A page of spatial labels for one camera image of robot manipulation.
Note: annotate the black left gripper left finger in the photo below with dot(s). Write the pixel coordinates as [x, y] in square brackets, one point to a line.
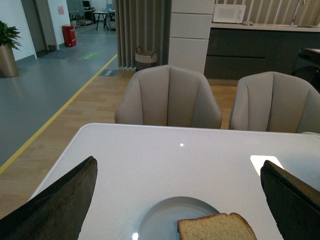
[57, 212]

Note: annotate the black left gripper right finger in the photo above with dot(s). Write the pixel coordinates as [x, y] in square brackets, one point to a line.
[294, 204]

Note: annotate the brown-crusted bread slice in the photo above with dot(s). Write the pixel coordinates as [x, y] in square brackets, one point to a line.
[220, 226]

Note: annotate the light blue round plate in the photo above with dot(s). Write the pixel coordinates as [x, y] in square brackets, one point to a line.
[160, 222]

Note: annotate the beige chair on right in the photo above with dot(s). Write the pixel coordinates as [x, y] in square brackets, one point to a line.
[275, 102]

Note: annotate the beige chair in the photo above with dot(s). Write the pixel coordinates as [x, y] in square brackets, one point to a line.
[275, 102]
[169, 96]

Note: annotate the dark washing machine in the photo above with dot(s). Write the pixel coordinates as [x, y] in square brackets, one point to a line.
[307, 66]

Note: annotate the gold plant pot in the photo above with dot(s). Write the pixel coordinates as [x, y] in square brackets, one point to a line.
[8, 67]

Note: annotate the beige chair on left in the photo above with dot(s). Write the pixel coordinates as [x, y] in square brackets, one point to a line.
[169, 96]

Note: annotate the dark kitchen counter cabinet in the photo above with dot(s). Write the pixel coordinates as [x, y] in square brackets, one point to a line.
[236, 52]

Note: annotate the red bin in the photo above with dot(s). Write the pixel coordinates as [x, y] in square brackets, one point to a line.
[68, 32]

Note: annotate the green potted plant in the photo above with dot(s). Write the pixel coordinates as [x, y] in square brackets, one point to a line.
[9, 35]

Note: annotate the chrome kitchen faucet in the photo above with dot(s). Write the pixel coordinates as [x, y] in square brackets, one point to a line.
[298, 4]

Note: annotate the distant black-legged desk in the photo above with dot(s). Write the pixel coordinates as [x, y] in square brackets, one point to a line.
[107, 18]

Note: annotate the white microwave oven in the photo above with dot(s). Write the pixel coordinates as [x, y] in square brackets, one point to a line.
[228, 13]

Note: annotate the beige slatted curtain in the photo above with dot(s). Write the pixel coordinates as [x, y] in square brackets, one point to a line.
[144, 23]

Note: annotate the white drawer column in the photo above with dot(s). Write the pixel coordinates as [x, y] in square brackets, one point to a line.
[190, 25]

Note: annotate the woven basket with handles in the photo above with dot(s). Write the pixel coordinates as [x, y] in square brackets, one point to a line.
[145, 58]

